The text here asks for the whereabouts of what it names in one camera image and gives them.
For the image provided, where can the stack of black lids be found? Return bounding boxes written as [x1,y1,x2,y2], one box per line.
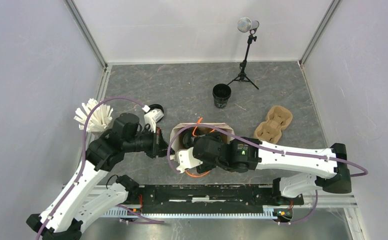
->
[149,103,165,114]

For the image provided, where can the stack of black cups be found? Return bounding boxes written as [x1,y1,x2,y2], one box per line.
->
[212,83,232,109]

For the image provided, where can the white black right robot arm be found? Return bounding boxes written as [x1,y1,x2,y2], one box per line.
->
[192,135,352,204]

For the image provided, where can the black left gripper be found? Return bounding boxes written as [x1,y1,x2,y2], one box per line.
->
[123,125,175,158]

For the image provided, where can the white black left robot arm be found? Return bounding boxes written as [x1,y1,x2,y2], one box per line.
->
[26,108,168,240]

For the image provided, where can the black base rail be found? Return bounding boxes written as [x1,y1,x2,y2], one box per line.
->
[58,183,357,220]

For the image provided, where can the white straws in cup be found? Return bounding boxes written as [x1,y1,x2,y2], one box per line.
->
[73,98,114,133]

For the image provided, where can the paper takeout bag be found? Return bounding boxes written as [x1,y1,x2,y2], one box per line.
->
[166,118,235,178]

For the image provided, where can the microphone on black tripod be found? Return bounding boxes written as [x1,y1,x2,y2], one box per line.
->
[227,17,260,90]

